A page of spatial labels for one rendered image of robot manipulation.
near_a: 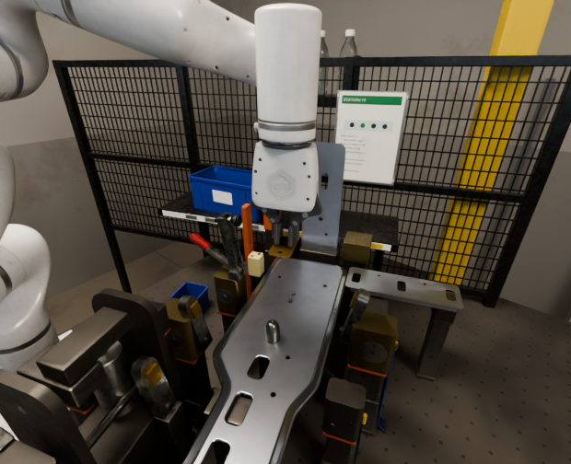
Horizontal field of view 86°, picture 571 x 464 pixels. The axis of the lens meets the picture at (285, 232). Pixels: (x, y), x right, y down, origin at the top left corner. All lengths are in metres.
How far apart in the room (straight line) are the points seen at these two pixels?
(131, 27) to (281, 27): 0.18
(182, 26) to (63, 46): 2.24
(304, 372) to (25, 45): 0.69
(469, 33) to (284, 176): 2.07
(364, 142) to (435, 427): 0.87
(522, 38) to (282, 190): 0.89
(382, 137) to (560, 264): 1.77
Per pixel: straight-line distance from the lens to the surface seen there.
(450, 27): 2.46
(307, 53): 0.43
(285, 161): 0.46
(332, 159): 0.88
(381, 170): 1.16
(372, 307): 0.84
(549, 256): 2.61
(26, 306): 0.89
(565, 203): 2.48
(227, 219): 0.73
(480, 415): 1.09
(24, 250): 0.84
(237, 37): 0.54
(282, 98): 0.43
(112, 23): 0.48
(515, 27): 1.19
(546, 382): 1.27
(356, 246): 0.93
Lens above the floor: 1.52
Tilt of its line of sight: 28 degrees down
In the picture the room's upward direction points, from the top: straight up
